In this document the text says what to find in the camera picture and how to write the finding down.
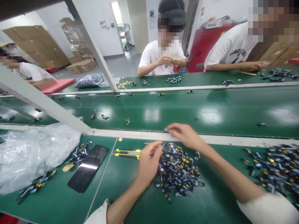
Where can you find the blurred heap of metal parts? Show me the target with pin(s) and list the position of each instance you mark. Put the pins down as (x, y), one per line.
(275, 168)

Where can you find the white metal frame post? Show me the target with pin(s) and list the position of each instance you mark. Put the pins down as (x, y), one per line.
(90, 44)

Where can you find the small open cardboard box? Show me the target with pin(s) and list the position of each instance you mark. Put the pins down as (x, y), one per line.
(44, 83)

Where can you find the white slanted frame beam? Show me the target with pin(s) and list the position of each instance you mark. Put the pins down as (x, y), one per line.
(44, 102)

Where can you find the thin wooden stick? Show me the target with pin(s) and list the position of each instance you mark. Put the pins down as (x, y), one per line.
(248, 73)

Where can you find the person's right hand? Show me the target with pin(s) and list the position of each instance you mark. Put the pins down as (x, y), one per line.
(186, 137)

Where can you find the plastic bag of dark parts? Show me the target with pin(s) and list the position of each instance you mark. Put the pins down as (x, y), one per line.
(90, 80)

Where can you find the bundle of yellow rubber bands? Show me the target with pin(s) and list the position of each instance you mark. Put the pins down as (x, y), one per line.
(68, 167)

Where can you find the grey device with display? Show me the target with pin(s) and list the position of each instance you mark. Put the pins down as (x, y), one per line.
(216, 24)

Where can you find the small cluster of dark parts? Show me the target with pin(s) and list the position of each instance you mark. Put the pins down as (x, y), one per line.
(174, 79)

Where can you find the red foam mat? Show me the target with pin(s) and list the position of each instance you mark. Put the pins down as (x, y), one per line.
(59, 85)

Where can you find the red striped object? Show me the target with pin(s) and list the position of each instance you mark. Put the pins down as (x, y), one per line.
(8, 218)

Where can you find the green conveyor belt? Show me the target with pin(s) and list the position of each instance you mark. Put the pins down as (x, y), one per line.
(177, 109)

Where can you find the person's left hand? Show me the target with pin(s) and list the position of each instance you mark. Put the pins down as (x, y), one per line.
(147, 163)

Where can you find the yellow black utility knife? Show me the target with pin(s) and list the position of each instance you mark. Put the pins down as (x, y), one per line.
(127, 152)

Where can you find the wall of brown cartons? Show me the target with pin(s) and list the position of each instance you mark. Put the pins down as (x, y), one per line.
(278, 54)

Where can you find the messy pile of cardboard boxes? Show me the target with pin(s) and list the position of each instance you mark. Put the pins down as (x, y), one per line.
(78, 49)

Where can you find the red metal cabinet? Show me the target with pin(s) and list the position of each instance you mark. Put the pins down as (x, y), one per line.
(203, 49)

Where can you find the loose group of metal parts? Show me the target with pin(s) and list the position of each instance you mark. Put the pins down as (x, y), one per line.
(77, 155)

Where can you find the large pile of metal parts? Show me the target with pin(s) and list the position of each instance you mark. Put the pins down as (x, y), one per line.
(178, 172)

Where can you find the clear crumpled plastic bag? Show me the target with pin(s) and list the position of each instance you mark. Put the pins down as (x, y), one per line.
(32, 156)

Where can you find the scattered heap of dark parts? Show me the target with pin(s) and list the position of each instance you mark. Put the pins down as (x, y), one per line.
(280, 75)

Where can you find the black smartphone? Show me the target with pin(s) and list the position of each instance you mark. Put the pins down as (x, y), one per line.
(88, 168)

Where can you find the tangle of yellow rubber bands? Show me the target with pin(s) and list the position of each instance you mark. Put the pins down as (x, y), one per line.
(123, 84)

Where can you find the tall stack of cartons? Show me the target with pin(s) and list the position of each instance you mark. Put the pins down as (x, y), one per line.
(37, 46)

